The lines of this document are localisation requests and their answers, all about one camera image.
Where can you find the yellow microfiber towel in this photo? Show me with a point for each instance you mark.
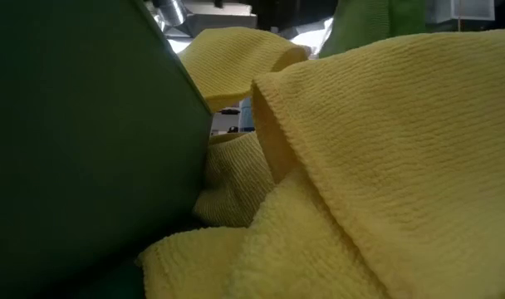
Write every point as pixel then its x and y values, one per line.
pixel 231 62
pixel 236 182
pixel 402 145

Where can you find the green microfiber towel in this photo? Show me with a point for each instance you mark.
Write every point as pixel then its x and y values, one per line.
pixel 360 25

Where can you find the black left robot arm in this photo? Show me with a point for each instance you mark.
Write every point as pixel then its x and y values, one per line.
pixel 294 12

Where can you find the light blue spray bottle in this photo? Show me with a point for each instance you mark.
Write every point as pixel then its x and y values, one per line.
pixel 247 116

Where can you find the green plastic basket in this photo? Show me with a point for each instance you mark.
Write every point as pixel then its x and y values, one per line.
pixel 90 145

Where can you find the white ceiling box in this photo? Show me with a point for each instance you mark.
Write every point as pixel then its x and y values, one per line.
pixel 472 10

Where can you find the silver ventilation duct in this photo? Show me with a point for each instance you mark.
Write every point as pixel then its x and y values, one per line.
pixel 171 11

